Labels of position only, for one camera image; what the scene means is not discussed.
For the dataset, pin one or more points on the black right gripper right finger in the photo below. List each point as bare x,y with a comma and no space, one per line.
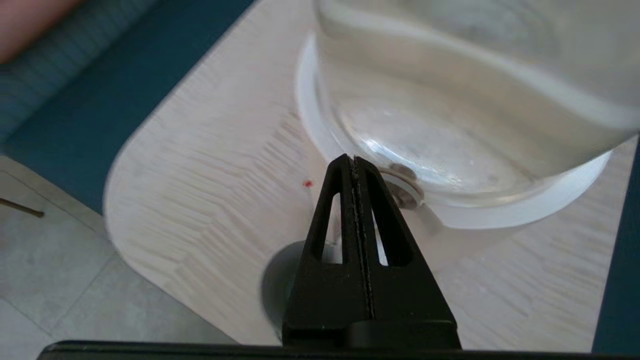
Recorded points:
405,295

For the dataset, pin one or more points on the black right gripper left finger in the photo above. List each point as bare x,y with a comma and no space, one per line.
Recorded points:
325,295

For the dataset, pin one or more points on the clear water dispenser white base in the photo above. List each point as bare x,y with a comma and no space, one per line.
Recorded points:
475,100

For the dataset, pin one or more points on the thin brown metal rod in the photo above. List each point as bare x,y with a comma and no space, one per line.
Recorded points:
22,207

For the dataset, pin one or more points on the pink bolster cushion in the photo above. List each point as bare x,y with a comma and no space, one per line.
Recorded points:
25,25

